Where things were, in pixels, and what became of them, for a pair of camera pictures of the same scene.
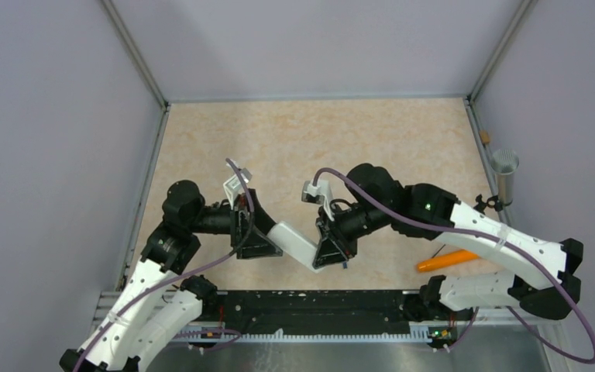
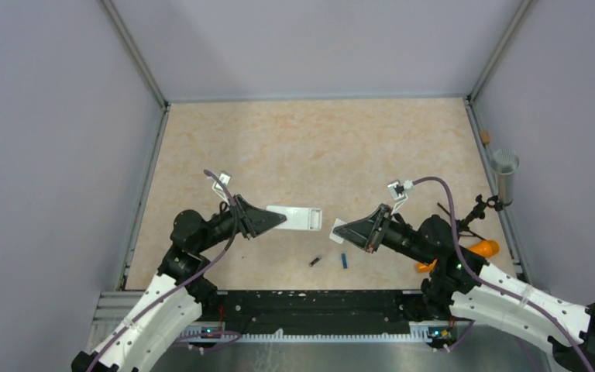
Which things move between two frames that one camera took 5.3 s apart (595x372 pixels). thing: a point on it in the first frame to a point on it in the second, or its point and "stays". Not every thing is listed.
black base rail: [325, 315] stays
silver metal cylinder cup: [504, 163] stays
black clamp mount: [498, 205] stays
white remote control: [294, 243] to [298, 218]
